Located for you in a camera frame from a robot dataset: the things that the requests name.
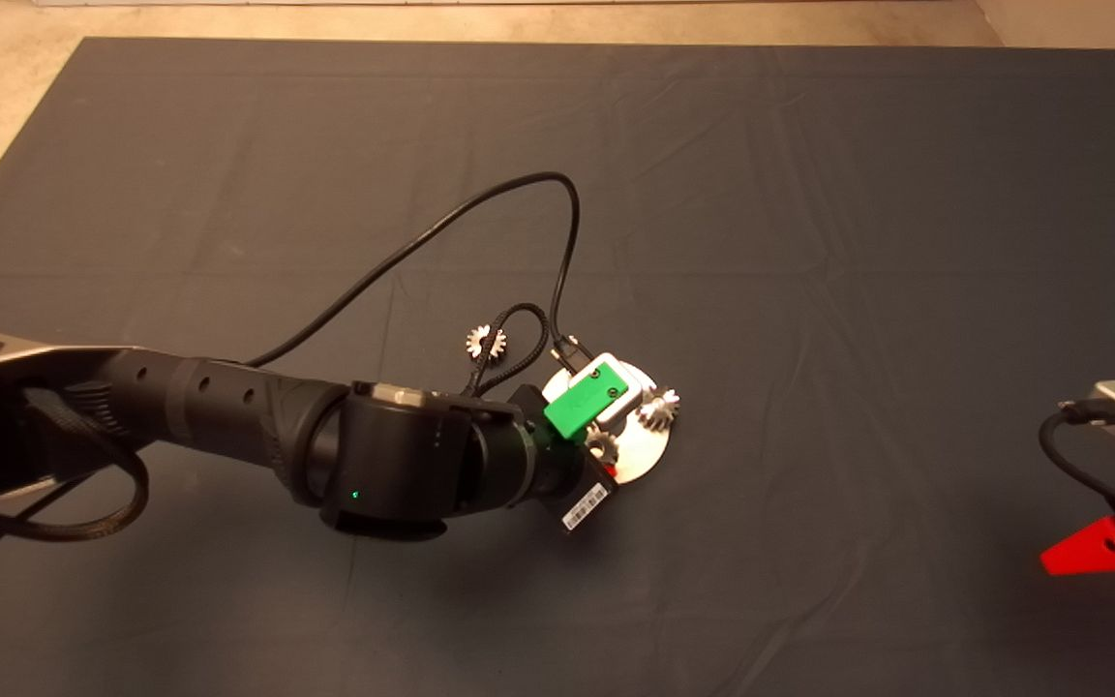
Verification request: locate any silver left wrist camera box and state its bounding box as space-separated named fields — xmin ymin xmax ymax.
xmin=567 ymin=353 xmax=655 ymax=429

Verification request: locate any green left camera mount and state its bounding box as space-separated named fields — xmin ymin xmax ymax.
xmin=544 ymin=366 xmax=630 ymax=442

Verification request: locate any smooth black right camera cable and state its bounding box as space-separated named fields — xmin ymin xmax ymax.
xmin=1039 ymin=399 xmax=1115 ymax=533

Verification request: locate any thick braided black cable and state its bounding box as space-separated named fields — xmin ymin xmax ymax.
xmin=0 ymin=385 xmax=150 ymax=543

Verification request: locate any smooth black left camera cable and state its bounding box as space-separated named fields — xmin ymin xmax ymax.
xmin=0 ymin=172 xmax=599 ymax=584

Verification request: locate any round metal carrier plate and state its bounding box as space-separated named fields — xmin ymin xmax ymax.
xmin=542 ymin=360 xmax=672 ymax=486

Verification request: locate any dark grey table cloth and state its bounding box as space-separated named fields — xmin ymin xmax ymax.
xmin=0 ymin=35 xmax=1115 ymax=697

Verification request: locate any braided black left arm cable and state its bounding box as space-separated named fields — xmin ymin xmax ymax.
xmin=464 ymin=303 xmax=552 ymax=398

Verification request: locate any smooth black camera cable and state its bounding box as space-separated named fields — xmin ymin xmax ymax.
xmin=1039 ymin=399 xmax=1115 ymax=533
xmin=0 ymin=172 xmax=599 ymax=584

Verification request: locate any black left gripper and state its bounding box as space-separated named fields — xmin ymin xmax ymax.
xmin=509 ymin=385 xmax=618 ymax=534

